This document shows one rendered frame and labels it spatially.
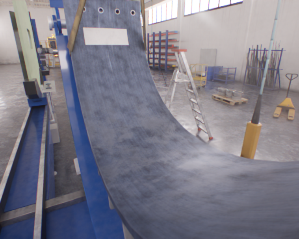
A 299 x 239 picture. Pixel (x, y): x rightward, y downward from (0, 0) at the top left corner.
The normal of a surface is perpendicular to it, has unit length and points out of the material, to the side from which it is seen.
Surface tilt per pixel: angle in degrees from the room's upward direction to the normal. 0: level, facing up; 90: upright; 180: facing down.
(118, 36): 75
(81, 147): 34
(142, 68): 55
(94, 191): 14
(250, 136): 90
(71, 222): 0
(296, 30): 90
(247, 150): 90
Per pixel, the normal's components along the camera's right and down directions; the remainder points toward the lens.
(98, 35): 0.42, 0.07
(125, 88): 0.31, -0.43
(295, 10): -0.89, 0.16
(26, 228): 0.00, -0.93
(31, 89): 0.45, 0.31
